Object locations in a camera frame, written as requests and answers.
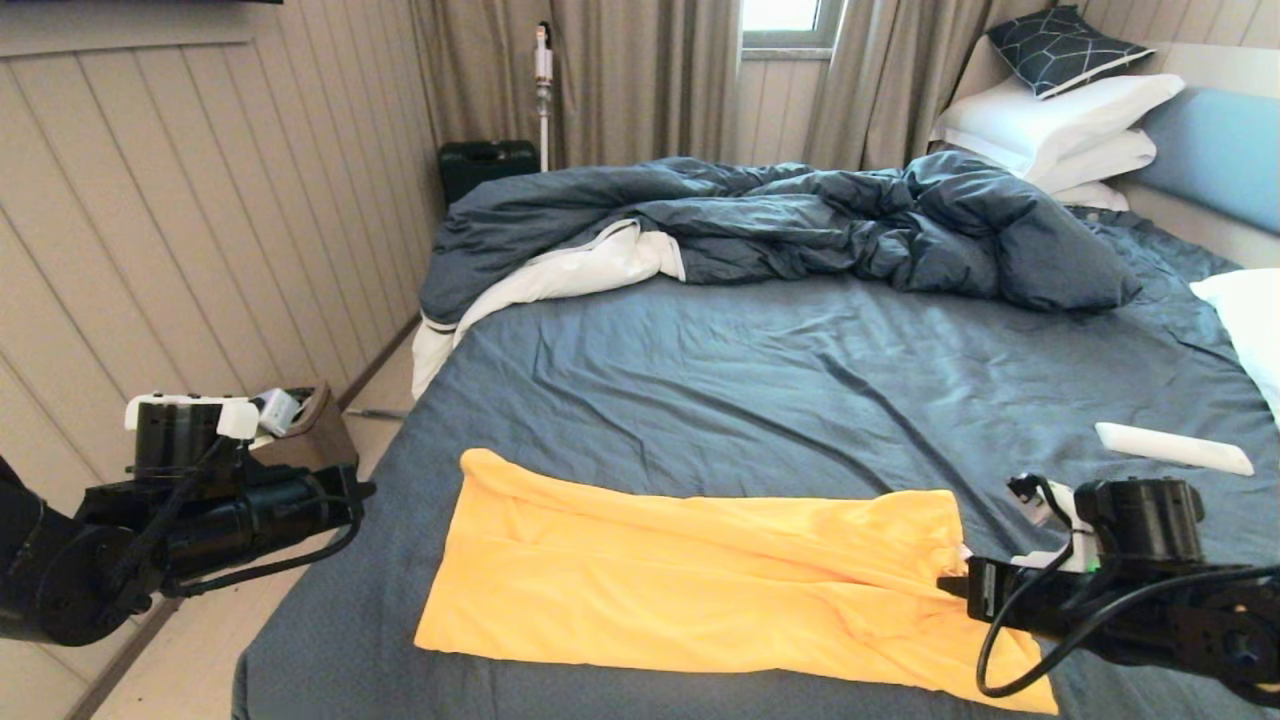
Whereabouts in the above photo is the yellow t-shirt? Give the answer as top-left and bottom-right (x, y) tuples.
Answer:
(414, 448), (1059, 716)

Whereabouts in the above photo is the beige trash bin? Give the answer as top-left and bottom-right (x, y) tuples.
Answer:
(250, 381), (360, 473)

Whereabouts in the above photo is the white remote control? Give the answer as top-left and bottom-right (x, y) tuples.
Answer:
(1094, 421), (1255, 476)

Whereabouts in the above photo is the dark blue bed sheet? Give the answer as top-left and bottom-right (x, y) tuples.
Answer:
(232, 202), (1280, 720)

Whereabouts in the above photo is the white duvet lining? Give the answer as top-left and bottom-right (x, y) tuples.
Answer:
(411, 218), (687, 398)

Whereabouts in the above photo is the black suitcase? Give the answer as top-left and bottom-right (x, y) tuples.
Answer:
(438, 140), (541, 207)

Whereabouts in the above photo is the beige bed headboard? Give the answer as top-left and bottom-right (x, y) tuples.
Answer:
(948, 35), (1280, 269)

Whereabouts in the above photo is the small white pillow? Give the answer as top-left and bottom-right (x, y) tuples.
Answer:
(1048, 180), (1131, 212)

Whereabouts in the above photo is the crumpled dark blue duvet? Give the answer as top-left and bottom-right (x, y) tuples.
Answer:
(419, 152), (1141, 327)

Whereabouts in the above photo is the medium white pillow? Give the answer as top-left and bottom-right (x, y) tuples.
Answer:
(1022, 128), (1158, 194)

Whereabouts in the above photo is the blue headboard pad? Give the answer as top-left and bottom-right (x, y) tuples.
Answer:
(1132, 86), (1280, 237)

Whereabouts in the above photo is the white stick vacuum cleaner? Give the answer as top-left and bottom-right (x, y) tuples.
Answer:
(532, 22), (555, 173)

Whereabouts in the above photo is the large white pillow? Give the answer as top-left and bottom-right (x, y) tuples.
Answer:
(930, 72), (1186, 181)

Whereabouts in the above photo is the wide beige curtain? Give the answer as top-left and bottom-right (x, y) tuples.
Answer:
(408, 0), (741, 169)

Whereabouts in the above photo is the narrow beige curtain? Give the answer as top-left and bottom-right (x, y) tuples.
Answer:
(802, 0), (1056, 173)

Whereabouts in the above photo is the dark patterned cushion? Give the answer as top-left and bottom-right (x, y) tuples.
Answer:
(985, 5), (1155, 100)

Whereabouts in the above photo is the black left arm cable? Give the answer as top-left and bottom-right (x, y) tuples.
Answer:
(160, 495), (363, 599)

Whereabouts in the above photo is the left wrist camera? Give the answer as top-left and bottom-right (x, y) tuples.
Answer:
(125, 388), (304, 441)

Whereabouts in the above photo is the window with grey frame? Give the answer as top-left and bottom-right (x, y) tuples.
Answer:
(739, 0), (846, 51)

